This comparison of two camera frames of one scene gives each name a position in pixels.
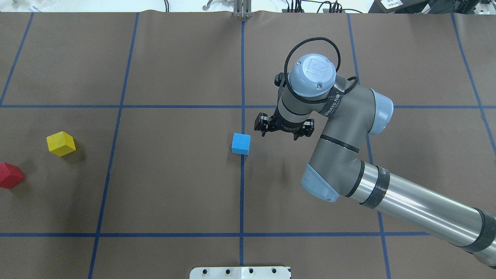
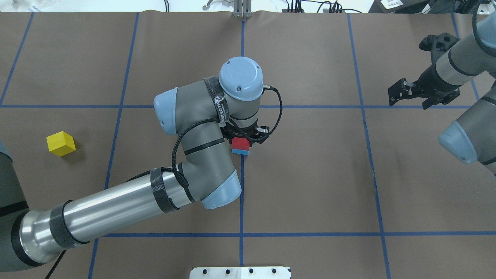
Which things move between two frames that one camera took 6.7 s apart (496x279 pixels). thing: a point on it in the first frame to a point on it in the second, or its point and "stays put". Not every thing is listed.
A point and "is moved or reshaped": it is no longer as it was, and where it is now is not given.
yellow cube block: (61, 143) stays put
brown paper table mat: (129, 148) stays put
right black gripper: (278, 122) to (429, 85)
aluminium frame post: (242, 9) stays put
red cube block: (10, 175) is moved or reshaped
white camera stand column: (240, 272) stays put
